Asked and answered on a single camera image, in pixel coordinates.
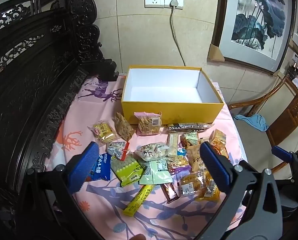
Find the blue cloth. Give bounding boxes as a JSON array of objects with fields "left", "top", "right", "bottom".
[{"left": 234, "top": 114, "right": 269, "bottom": 132}]

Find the orange cake packet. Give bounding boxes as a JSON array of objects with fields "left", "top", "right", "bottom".
[{"left": 209, "top": 129, "right": 229, "bottom": 159}]

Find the blue oreo packet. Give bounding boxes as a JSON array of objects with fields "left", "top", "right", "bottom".
[{"left": 85, "top": 153, "right": 111, "bottom": 181}]

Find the purple cartoon snack packet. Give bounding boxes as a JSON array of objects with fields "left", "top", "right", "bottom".
[{"left": 166, "top": 155, "right": 191, "bottom": 175}]

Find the wooden chair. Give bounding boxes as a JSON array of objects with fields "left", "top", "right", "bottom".
[{"left": 229, "top": 76, "right": 298, "bottom": 178}]

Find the green melon seed packet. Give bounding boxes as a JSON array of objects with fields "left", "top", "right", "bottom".
[{"left": 110, "top": 154, "right": 143, "bottom": 187}]

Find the pink patterned tablecloth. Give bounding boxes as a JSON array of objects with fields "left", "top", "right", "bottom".
[{"left": 44, "top": 73, "right": 248, "bottom": 240}]

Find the yellow long snack stick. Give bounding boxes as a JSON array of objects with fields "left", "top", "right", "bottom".
[{"left": 123, "top": 185, "right": 154, "bottom": 217}]

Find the long dark snack bar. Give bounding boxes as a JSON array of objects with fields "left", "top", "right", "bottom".
[{"left": 167, "top": 122, "right": 214, "bottom": 133}]

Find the white puffed snack bag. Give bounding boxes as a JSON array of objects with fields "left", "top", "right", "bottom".
[{"left": 134, "top": 142, "right": 170, "bottom": 161}]

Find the green brown seed packet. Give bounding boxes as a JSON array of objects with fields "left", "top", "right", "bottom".
[{"left": 180, "top": 132, "right": 199, "bottom": 148}]

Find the brown nut packet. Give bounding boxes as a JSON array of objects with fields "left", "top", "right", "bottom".
[{"left": 115, "top": 112, "right": 135, "bottom": 141}]

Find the kraft peanut packet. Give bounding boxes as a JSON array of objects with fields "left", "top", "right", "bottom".
[{"left": 186, "top": 144, "right": 205, "bottom": 172}]

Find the framed lotus painting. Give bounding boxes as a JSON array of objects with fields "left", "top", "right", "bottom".
[{"left": 212, "top": 0, "right": 295, "bottom": 73}]

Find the light green snack packet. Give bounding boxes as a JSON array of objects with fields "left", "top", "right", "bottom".
[{"left": 139, "top": 159, "right": 173, "bottom": 185}]

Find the pink cookie packet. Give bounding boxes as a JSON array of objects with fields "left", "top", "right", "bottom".
[{"left": 134, "top": 112, "right": 162, "bottom": 136}]

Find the white red candy packet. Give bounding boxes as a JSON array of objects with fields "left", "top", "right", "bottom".
[{"left": 106, "top": 141, "right": 129, "bottom": 161}]

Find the dark carved wooden furniture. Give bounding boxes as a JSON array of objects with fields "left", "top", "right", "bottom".
[{"left": 0, "top": 0, "right": 118, "bottom": 239}]

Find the rice cracker bar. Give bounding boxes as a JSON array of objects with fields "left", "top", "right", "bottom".
[{"left": 167, "top": 133, "right": 179, "bottom": 157}]

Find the yellow cardboard box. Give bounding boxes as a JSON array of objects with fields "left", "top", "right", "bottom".
[{"left": 121, "top": 65, "right": 224, "bottom": 125}]

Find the brown chocolate bar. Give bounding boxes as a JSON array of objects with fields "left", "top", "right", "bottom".
[{"left": 160, "top": 183, "right": 179, "bottom": 204}]

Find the yellow small bread packet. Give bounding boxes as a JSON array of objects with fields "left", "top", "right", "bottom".
[{"left": 88, "top": 120, "right": 118, "bottom": 144}]

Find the orange bread packet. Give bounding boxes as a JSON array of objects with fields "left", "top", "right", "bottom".
[{"left": 179, "top": 170, "right": 216, "bottom": 198}]

